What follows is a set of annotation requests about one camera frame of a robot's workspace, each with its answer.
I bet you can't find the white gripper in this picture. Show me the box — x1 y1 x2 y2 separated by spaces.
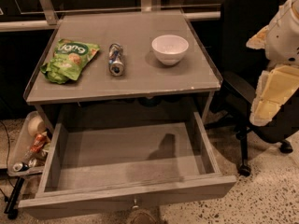
249 65 299 126

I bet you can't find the grey top drawer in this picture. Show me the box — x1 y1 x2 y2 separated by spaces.
20 111 236 219

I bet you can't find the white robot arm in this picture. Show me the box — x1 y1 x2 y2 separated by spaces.
246 0 299 126

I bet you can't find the grey cabinet with tray top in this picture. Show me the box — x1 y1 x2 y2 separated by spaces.
22 9 224 126

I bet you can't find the black office chair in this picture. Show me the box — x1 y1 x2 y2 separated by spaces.
205 0 299 176

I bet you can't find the white bowl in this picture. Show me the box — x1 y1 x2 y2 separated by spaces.
151 35 189 65

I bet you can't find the crushed silver can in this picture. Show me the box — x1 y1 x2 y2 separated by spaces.
108 43 124 77

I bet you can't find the green snack bag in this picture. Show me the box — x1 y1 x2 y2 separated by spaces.
40 39 100 84

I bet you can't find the red soda can in bin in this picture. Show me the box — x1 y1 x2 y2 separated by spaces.
30 133 47 153

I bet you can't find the beige round object in bin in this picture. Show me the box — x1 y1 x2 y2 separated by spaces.
28 116 46 136

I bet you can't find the clear plastic side bin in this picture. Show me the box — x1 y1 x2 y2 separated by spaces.
7 111 51 176

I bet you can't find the dark can in bin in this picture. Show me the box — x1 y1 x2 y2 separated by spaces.
12 161 29 173

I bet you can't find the black stand leg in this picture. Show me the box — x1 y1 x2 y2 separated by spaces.
4 177 24 219

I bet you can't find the metal guard rail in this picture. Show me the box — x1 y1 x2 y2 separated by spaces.
0 0 221 33

